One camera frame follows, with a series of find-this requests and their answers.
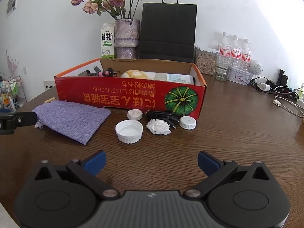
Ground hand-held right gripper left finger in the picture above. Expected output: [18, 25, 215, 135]
[33, 150, 120, 199]

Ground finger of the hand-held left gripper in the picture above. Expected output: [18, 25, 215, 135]
[0, 111, 39, 135]

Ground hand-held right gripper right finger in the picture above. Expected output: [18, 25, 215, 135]
[183, 150, 272, 199]

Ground large white lid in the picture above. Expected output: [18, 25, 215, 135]
[115, 120, 143, 144]

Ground purple knitted pouch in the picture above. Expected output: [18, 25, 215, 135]
[32, 100, 112, 145]

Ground white tissue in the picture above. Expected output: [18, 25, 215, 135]
[146, 118, 172, 136]

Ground red cardboard box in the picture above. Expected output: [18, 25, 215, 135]
[54, 58, 207, 121]

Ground translucent plastic bottle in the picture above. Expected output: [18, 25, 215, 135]
[154, 73, 196, 85]

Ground yellow plush toy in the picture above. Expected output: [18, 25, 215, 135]
[121, 70, 149, 79]

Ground small white ribbed cap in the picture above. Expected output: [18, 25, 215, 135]
[180, 116, 197, 130]

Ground white plastic stopper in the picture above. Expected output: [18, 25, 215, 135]
[127, 109, 143, 121]

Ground white tissue box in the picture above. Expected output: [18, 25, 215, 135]
[229, 66, 253, 86]

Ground clear drinking glass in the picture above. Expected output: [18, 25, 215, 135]
[215, 52, 232, 82]

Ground clear jar of nuts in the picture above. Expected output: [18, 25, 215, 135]
[195, 46, 217, 76]

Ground black power strip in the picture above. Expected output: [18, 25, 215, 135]
[268, 81, 300, 100]

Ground white round speaker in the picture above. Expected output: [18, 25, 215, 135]
[250, 60, 264, 74]

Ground black upright chargers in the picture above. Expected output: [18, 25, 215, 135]
[278, 69, 289, 86]

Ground green and white milk carton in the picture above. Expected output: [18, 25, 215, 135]
[100, 22, 116, 59]

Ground pack of water bottles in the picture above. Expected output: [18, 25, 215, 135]
[212, 32, 252, 69]

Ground purple textured vase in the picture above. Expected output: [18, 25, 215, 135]
[114, 19, 140, 59]

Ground black paper bag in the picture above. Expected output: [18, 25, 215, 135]
[138, 0, 197, 63]

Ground wire rack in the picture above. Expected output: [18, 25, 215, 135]
[0, 75, 24, 112]

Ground black cable with pink strap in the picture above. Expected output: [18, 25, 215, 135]
[81, 66, 120, 78]

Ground white cable with puck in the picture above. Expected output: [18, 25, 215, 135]
[272, 96, 304, 118]

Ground wall poster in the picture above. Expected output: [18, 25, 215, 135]
[6, 0, 19, 17]

